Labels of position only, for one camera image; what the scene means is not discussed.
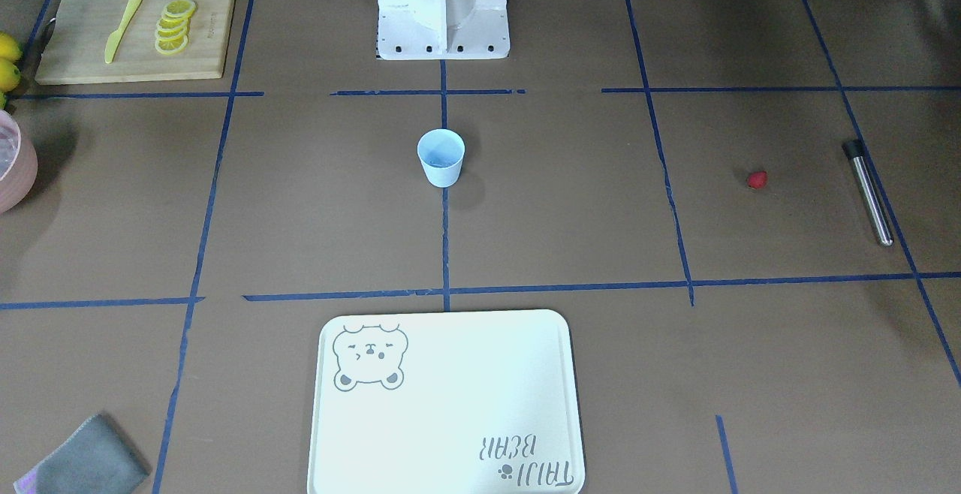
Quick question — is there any red strawberry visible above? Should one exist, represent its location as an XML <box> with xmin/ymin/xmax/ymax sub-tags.
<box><xmin>747</xmin><ymin>171</ymin><xmax>769</xmax><ymax>190</ymax></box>

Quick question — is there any lemon slices row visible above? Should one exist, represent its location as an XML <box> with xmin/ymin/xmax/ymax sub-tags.
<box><xmin>154</xmin><ymin>0</ymin><xmax>197</xmax><ymax>56</ymax></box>

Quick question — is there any pink bowl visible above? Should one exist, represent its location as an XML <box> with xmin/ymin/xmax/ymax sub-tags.
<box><xmin>1</xmin><ymin>110</ymin><xmax>38</xmax><ymax>213</ymax></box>

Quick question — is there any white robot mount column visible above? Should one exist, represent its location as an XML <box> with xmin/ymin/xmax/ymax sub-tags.
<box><xmin>375</xmin><ymin>0</ymin><xmax>511</xmax><ymax>61</ymax></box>

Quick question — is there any yellow lemon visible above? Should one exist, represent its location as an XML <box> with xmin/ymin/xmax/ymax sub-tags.
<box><xmin>0</xmin><ymin>57</ymin><xmax>22</xmax><ymax>93</ymax></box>
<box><xmin>0</xmin><ymin>30</ymin><xmax>23</xmax><ymax>64</ymax></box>

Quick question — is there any wooden cutting board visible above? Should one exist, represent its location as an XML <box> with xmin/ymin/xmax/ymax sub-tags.
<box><xmin>35</xmin><ymin>0</ymin><xmax>236</xmax><ymax>86</ymax></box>

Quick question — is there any light blue cup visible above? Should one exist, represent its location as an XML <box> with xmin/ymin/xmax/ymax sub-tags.
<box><xmin>417</xmin><ymin>128</ymin><xmax>465</xmax><ymax>188</ymax></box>

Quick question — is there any cream bear tray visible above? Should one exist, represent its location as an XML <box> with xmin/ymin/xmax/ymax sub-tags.
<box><xmin>306</xmin><ymin>309</ymin><xmax>586</xmax><ymax>493</ymax></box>

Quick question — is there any yellow plastic knife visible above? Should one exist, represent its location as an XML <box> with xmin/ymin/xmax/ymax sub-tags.
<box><xmin>104</xmin><ymin>0</ymin><xmax>142</xmax><ymax>65</ymax></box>

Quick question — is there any grey folded cloth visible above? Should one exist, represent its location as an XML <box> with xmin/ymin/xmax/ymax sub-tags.
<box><xmin>13</xmin><ymin>413</ymin><xmax>149</xmax><ymax>493</ymax></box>

